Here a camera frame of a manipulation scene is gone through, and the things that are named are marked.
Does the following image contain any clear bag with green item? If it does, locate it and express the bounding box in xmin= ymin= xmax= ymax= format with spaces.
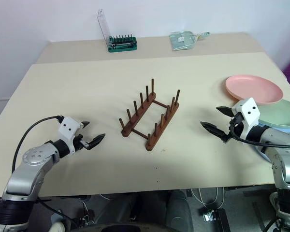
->
xmin=169 ymin=30 xmax=211 ymax=52

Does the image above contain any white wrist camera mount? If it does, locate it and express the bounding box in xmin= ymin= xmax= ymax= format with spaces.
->
xmin=57 ymin=116 xmax=84 ymax=154
xmin=232 ymin=97 xmax=261 ymax=145

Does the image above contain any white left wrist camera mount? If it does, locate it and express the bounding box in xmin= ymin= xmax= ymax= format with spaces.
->
xmin=57 ymin=116 xmax=84 ymax=154

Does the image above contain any green screwdriver bit set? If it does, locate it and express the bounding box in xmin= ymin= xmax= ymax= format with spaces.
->
xmin=107 ymin=34 xmax=138 ymax=53

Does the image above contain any white cable under table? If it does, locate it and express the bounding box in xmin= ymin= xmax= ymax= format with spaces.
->
xmin=190 ymin=187 xmax=226 ymax=209

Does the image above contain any green plate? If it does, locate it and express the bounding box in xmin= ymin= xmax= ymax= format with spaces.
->
xmin=232 ymin=98 xmax=290 ymax=129

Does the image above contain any pink plate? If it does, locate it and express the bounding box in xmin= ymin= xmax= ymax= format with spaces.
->
xmin=225 ymin=74 xmax=284 ymax=105

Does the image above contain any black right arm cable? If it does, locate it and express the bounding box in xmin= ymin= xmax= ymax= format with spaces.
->
xmin=228 ymin=117 xmax=290 ymax=151

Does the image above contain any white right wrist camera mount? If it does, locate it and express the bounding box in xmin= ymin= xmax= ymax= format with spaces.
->
xmin=232 ymin=97 xmax=261 ymax=145

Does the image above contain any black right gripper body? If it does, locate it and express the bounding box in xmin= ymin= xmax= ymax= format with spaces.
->
xmin=221 ymin=113 xmax=245 ymax=144

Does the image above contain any brown wooden dish rack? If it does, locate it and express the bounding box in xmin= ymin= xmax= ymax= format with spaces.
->
xmin=117 ymin=78 xmax=180 ymax=152

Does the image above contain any black box with connector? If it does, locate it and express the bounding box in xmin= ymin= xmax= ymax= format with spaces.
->
xmin=201 ymin=208 xmax=231 ymax=232

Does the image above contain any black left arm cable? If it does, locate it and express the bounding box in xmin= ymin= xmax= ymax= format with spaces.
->
xmin=12 ymin=116 xmax=65 ymax=174

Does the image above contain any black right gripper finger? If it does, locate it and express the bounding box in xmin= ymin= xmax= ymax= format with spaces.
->
xmin=216 ymin=105 xmax=234 ymax=118
xmin=200 ymin=121 xmax=225 ymax=140

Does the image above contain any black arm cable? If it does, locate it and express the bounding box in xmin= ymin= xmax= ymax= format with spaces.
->
xmin=12 ymin=116 xmax=65 ymax=174
xmin=228 ymin=117 xmax=290 ymax=151

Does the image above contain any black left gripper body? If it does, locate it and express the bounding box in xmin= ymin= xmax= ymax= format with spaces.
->
xmin=72 ymin=134 xmax=90 ymax=153

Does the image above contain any black cable under table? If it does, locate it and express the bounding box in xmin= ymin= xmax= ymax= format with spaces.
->
xmin=35 ymin=196 xmax=88 ymax=226

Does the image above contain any clear bit set lid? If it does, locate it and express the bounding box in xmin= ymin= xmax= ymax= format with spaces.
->
xmin=97 ymin=8 xmax=112 ymax=41

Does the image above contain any white caster wheel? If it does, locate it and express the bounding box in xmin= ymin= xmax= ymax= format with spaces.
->
xmin=50 ymin=221 xmax=66 ymax=232

